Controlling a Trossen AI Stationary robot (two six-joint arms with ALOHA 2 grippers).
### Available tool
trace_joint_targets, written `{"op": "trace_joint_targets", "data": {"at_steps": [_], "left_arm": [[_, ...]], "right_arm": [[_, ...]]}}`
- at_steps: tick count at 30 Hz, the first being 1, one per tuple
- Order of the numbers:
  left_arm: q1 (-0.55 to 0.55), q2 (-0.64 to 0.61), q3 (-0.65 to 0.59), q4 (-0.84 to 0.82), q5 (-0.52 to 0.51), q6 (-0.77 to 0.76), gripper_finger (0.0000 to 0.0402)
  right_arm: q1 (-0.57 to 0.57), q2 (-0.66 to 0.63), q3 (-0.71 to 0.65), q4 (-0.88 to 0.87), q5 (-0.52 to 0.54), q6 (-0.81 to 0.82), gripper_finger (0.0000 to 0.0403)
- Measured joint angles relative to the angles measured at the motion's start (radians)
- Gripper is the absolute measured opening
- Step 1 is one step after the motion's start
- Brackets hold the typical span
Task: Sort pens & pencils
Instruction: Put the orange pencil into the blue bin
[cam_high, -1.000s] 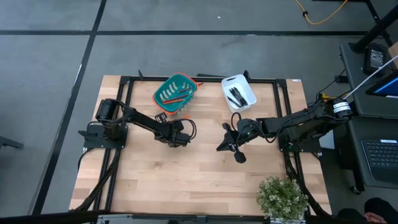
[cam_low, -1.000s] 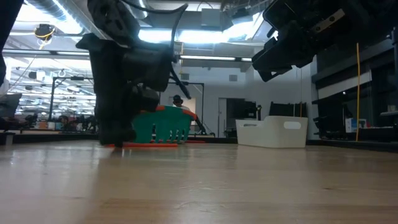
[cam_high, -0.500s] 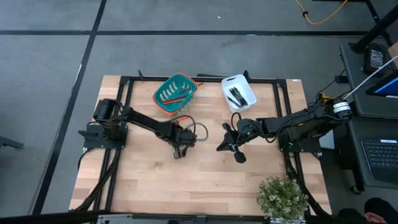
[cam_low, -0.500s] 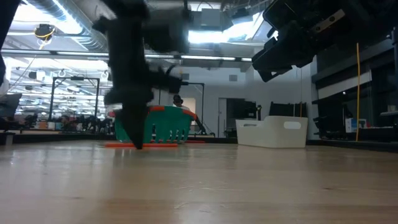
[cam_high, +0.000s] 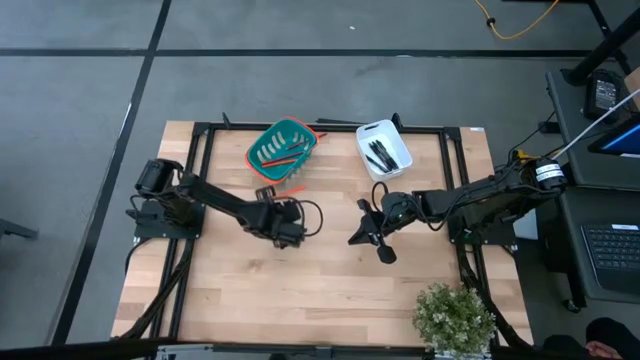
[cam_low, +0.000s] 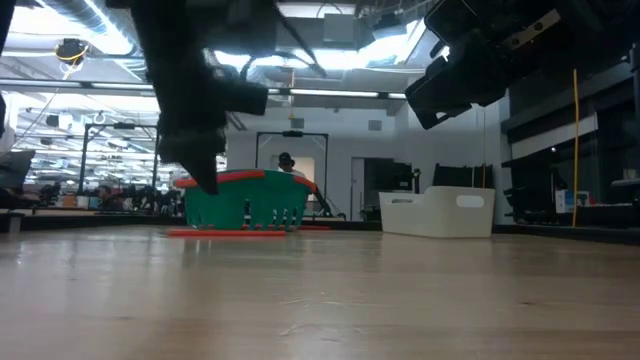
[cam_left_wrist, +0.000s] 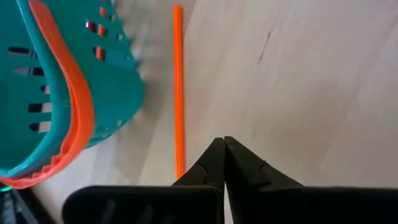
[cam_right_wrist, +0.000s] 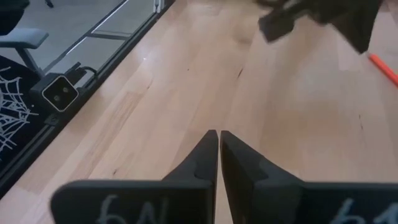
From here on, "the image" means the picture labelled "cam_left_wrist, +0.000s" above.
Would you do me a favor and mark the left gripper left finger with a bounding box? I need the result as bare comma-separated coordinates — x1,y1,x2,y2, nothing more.
172,137,226,224

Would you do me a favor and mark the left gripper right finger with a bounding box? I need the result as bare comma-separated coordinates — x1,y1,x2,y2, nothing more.
224,136,304,224

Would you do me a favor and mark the teal basket with orange rim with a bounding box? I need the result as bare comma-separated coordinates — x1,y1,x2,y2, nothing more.
0,0,146,190

